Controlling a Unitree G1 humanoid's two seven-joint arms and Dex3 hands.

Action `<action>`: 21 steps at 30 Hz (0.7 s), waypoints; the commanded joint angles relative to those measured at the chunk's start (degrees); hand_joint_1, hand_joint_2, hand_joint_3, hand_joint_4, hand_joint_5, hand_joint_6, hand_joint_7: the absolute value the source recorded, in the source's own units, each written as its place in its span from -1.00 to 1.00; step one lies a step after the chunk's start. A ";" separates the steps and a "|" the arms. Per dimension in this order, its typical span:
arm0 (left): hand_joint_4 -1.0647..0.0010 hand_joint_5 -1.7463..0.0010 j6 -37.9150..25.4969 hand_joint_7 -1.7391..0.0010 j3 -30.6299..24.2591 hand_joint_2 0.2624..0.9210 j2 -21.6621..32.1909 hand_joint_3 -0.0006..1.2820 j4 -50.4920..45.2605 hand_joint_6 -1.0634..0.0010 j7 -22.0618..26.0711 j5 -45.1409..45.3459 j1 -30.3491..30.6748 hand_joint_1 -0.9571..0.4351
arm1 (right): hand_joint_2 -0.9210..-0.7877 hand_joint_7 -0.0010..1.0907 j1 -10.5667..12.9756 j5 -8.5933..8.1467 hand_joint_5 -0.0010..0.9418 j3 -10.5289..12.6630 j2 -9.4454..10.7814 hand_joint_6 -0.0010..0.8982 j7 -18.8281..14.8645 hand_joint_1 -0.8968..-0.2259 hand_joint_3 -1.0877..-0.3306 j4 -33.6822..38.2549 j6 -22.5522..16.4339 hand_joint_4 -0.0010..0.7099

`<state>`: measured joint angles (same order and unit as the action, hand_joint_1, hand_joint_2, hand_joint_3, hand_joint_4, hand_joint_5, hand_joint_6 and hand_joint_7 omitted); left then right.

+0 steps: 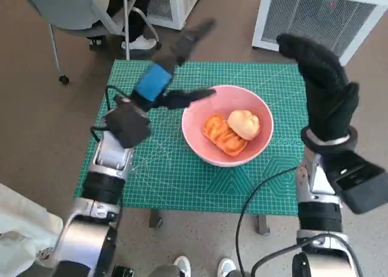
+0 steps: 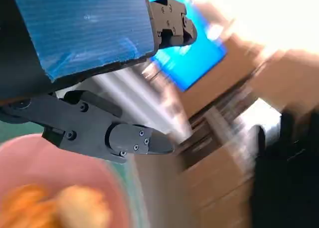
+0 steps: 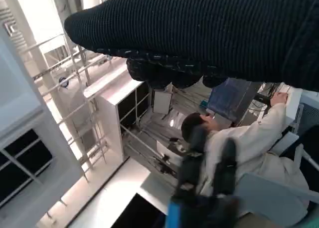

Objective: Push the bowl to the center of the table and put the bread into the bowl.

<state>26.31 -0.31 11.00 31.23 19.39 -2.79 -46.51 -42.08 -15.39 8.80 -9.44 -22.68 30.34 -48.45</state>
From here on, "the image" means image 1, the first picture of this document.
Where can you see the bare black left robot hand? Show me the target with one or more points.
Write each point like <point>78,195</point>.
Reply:
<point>154,80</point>

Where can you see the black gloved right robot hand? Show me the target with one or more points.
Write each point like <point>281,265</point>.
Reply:
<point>327,92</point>

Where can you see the pink bowl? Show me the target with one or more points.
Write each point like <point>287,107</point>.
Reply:
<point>197,128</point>

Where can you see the braided toy bread loaf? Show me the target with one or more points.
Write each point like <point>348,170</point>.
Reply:
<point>218,131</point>

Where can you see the round toy bread bun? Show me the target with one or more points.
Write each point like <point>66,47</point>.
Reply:
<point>244,124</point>

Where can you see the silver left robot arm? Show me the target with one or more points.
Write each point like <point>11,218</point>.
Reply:
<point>103,186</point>

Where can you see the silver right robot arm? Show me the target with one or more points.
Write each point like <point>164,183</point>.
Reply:
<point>318,216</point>

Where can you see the person seated on chair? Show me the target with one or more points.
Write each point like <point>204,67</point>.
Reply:
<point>136,16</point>

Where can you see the large white grille appliance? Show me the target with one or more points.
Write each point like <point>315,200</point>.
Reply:
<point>318,16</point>

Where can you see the small white grille appliance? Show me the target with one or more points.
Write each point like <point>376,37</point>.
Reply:
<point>175,4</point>

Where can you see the green cutting mat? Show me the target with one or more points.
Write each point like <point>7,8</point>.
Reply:
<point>166,174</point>

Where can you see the grey office chair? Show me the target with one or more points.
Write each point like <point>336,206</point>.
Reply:
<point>60,7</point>

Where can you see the white shoe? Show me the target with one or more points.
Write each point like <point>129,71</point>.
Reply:
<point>225,268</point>
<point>182,266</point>

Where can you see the grey robot waist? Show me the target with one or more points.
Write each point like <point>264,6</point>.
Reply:
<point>165,272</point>

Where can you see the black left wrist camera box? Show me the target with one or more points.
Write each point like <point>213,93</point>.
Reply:
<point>127,125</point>

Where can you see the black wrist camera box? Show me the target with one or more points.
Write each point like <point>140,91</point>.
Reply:
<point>357,180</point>
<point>127,125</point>

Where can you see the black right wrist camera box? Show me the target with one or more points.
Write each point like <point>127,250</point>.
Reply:
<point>357,180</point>

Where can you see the metal table leg bracket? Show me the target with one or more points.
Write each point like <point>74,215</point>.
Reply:
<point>263,225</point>
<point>156,218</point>

